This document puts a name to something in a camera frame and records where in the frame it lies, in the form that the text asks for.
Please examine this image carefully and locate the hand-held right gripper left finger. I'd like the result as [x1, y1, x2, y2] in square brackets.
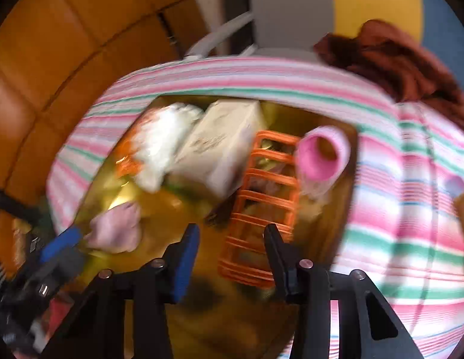
[41, 223, 200, 359]

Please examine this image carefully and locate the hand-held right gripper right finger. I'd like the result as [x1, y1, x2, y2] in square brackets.
[264, 224, 425, 359]

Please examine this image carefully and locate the white plastic packet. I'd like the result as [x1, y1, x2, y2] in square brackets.
[136, 104, 203, 192]

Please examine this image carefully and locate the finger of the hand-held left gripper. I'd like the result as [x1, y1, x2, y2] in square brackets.
[0, 189, 42, 223]
[33, 228, 86, 300]

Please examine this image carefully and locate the brown cloth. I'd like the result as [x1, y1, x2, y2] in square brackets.
[313, 19, 464, 128]

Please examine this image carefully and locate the grey yellow blue chair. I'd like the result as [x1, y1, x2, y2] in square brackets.
[185, 0, 464, 94]

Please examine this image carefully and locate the pink cloth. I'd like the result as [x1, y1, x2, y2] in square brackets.
[84, 202, 143, 253]

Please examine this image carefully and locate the pink cup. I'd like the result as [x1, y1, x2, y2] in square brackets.
[295, 125, 351, 199]

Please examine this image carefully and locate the white carton box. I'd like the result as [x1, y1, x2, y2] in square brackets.
[168, 99, 270, 199]

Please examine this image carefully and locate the desktop with striped tablecloth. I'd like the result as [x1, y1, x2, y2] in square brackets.
[46, 55, 464, 359]

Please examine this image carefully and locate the orange plastic rack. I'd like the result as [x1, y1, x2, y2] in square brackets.
[217, 130, 302, 288]

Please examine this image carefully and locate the orange snack packet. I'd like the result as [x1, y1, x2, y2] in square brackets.
[114, 135, 144, 178]

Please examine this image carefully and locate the gold tin box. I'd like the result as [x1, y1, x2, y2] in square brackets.
[65, 95, 360, 359]

